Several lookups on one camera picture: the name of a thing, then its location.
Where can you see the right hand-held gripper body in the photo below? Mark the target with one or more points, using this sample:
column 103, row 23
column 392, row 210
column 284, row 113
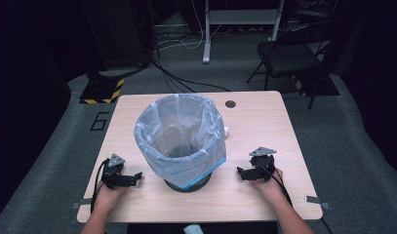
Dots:
column 261, row 162

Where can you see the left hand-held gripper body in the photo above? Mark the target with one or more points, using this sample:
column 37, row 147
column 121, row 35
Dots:
column 112, row 173

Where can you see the person's left hand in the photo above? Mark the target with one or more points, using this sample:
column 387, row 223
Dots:
column 109, row 196

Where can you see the person's right hand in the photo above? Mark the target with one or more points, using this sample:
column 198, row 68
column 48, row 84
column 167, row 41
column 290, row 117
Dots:
column 270, row 190

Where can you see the crumpled white paper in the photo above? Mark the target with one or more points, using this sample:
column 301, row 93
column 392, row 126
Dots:
column 226, row 131

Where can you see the black trash bin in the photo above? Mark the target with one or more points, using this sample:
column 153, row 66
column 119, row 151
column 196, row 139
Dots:
column 188, row 187

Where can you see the bin with clear plastic bag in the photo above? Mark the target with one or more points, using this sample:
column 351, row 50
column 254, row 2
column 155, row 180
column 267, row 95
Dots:
column 179, row 136

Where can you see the round black table grommet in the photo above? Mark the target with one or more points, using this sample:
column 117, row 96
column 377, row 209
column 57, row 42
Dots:
column 230, row 104

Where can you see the white object at person's lap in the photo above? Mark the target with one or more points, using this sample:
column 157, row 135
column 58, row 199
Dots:
column 193, row 229

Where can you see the black yellow striped stand base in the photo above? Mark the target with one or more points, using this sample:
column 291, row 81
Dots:
column 102, row 91

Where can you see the black folding chair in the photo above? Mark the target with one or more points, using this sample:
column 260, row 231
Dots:
column 292, row 57

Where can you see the grey metal table bracket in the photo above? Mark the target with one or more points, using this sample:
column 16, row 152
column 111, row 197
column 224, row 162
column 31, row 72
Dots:
column 79, row 205
column 316, row 200

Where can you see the white desk frame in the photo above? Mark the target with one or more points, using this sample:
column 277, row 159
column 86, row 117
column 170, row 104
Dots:
column 240, row 19

